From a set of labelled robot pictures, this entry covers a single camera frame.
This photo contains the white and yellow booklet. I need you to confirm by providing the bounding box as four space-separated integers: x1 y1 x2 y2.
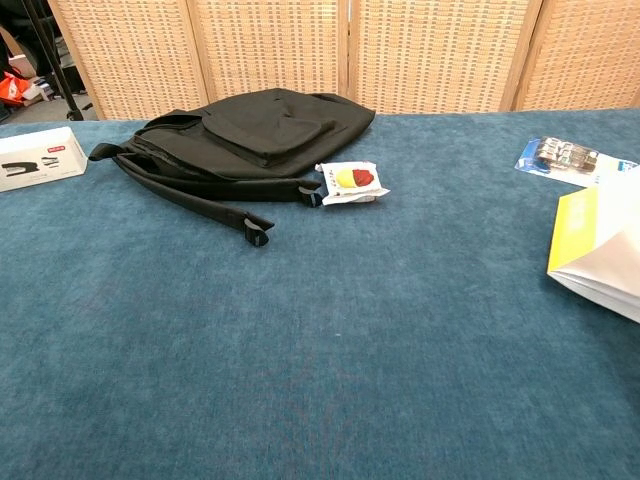
546 166 640 325

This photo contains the black tripod stand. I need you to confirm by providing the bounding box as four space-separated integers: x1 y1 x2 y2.
19 0 86 122

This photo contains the black backpack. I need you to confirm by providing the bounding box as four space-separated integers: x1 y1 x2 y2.
88 87 377 248

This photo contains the white red snack packet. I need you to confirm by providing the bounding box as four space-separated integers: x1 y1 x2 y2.
314 159 391 207

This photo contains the blue table mat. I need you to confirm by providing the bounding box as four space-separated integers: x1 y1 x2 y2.
0 108 640 480

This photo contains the binder clips blister pack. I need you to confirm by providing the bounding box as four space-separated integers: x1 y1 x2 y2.
514 135 640 189

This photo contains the wicker folding screen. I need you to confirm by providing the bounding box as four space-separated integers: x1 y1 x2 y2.
47 0 640 121

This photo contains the white stapler box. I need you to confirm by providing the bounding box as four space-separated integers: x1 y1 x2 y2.
0 126 89 194

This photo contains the orange plastic bag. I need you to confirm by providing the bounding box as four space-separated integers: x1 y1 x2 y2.
0 69 39 107

